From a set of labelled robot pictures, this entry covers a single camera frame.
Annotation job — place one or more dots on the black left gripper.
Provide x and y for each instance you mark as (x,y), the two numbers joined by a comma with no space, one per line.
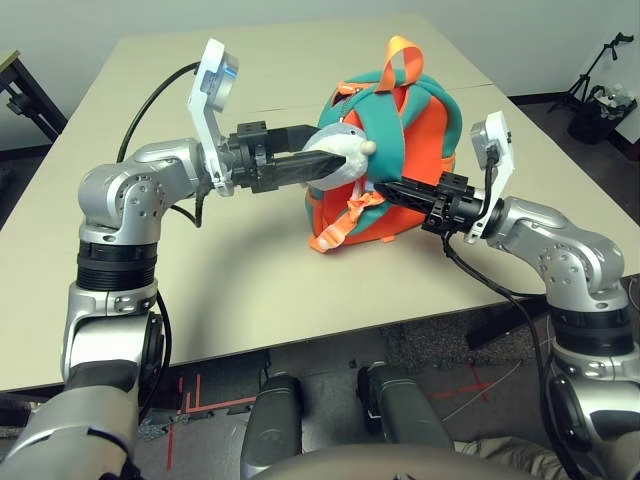
(250,162)

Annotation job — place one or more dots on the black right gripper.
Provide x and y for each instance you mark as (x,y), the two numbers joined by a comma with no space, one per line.
(462,210)

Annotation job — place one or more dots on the teal and orange backpack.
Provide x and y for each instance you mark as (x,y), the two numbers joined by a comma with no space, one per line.
(430,130)

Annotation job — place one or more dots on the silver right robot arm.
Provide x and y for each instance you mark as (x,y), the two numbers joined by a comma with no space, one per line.
(575,260)

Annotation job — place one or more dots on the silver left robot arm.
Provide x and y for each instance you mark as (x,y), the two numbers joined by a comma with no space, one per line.
(125,195)

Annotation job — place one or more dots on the grey plush shark toy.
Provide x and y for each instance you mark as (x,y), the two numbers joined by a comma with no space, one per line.
(345,137)

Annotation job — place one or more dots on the black table foot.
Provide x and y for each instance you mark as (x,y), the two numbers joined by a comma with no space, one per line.
(500,325)

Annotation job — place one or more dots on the black trash bin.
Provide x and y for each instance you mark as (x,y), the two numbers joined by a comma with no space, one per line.
(592,127)

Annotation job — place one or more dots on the grey right robot thigh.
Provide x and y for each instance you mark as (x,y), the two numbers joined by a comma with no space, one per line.
(405,410)

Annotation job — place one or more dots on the grey robot thigh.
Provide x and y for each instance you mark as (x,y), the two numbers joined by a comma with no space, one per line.
(275,425)
(405,410)

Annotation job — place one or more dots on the black tripod stand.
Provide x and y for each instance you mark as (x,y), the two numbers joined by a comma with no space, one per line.
(620,39)

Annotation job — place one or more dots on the black framed side table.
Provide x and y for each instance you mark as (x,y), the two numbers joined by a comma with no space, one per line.
(30,105)

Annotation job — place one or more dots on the grey left robot thigh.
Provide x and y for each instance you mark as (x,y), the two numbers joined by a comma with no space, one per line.
(275,425)

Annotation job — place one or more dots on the grey robot torso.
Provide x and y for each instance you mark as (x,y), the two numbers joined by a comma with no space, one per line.
(375,465)

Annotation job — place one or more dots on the khaki trouser leg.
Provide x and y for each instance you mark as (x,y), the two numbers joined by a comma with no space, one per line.
(515,460)

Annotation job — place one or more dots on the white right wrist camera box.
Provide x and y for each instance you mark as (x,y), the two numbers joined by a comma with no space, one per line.
(500,140)

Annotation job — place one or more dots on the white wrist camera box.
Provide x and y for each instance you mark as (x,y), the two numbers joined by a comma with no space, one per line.
(210,75)
(500,140)

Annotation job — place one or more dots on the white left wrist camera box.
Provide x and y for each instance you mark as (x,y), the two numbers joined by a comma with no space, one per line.
(210,75)

